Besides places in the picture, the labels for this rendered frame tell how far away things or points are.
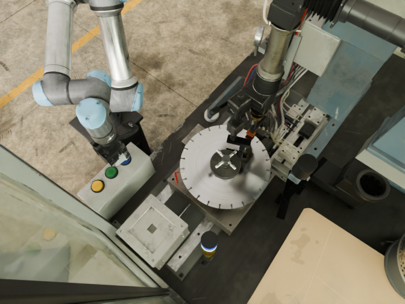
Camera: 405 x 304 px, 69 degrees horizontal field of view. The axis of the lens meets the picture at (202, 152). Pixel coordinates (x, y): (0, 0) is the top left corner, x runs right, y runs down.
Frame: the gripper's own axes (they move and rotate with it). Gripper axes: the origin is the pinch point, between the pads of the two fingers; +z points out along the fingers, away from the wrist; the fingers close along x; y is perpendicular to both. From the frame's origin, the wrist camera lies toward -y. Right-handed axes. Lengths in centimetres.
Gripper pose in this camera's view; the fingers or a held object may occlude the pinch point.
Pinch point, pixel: (125, 156)
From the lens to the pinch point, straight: 116.6
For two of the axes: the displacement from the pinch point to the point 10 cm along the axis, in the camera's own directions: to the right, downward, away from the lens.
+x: 7.7, 5.7, -2.8
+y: -6.3, 7.0, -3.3
